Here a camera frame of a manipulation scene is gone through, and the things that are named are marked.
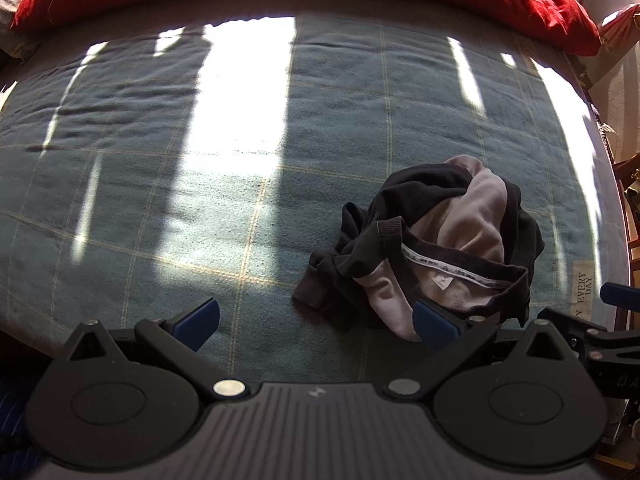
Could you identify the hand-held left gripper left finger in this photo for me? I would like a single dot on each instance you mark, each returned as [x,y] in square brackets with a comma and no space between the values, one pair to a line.
[200,317]

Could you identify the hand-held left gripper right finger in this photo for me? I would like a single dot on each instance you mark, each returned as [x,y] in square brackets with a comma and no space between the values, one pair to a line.
[435,325]

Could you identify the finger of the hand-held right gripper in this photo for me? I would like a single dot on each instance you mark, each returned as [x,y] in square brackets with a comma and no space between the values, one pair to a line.
[620,294]
[575,327]

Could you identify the grey and black raglan sweatshirt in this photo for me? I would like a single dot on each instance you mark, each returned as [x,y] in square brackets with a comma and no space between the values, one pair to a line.
[400,200]

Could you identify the green checked blanket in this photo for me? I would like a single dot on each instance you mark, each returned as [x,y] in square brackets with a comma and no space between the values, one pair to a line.
[150,210]

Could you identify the wooden chair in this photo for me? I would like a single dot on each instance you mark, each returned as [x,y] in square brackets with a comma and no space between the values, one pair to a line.
[627,170]

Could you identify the blue striped cloth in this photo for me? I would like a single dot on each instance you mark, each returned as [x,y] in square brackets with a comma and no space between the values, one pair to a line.
[15,410]

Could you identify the orange curtain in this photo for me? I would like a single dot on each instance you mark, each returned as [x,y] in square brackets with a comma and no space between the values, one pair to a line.
[622,25]

